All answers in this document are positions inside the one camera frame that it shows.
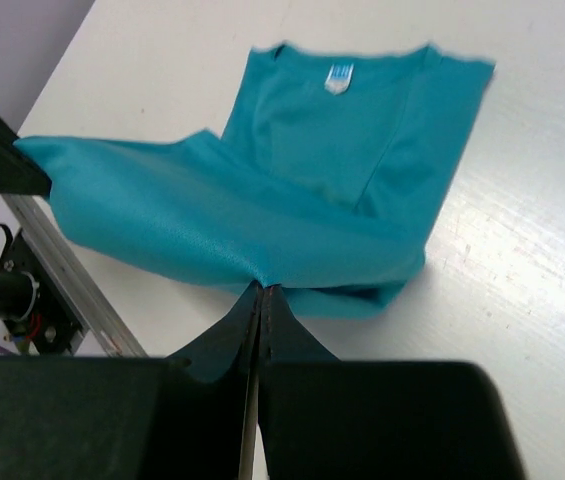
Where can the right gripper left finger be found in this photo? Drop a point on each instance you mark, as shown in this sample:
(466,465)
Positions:
(185,416)

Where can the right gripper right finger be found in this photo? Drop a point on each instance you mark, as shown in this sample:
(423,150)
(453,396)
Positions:
(325,418)

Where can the teal t-shirt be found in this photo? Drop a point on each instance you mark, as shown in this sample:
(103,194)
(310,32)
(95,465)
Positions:
(326,181)

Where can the aluminium table edge rail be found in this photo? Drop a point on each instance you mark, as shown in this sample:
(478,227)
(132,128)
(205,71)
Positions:
(95,313)

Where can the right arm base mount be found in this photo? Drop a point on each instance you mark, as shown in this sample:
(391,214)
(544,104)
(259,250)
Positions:
(36,316)

